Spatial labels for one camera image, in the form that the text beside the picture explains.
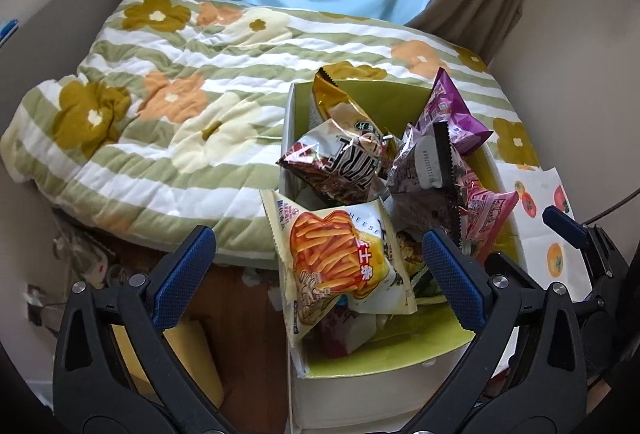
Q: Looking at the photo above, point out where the yellow envelope on floor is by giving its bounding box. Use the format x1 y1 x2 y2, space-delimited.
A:
112 319 224 407

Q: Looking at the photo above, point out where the purple potato chip bag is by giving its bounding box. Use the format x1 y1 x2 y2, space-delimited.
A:
416 68 492 157

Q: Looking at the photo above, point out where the orange brown snack bag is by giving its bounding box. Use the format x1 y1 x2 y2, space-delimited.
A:
309 68 383 138

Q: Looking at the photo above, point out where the pink korean snack bag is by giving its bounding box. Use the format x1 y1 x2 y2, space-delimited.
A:
451 148 518 264

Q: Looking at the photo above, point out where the white storage bin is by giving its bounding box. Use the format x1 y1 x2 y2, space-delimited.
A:
287 343 522 433

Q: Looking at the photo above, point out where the dark red chip bag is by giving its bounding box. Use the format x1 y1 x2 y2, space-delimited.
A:
278 119 390 205

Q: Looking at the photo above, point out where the grey patterned potato chip bag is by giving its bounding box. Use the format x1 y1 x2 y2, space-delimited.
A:
396 231 446 305

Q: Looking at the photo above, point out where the blue white small object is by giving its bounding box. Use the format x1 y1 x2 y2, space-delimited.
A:
0 19 18 46

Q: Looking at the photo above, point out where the orange cream cheese snack bag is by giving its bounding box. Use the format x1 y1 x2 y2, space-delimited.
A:
260 190 418 346

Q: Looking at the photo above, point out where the floral striped quilt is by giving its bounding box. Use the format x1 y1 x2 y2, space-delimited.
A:
1 0 538 269

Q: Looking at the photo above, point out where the green cardboard box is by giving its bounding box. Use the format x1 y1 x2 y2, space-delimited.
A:
278 78 526 380

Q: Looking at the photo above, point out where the black cable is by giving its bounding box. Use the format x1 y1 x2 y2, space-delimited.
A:
580 191 640 227

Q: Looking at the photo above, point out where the purple brown snack bag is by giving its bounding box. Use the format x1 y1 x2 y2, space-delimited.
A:
384 122 461 245

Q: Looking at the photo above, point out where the grey bed headboard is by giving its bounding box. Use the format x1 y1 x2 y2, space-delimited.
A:
1 0 122 128

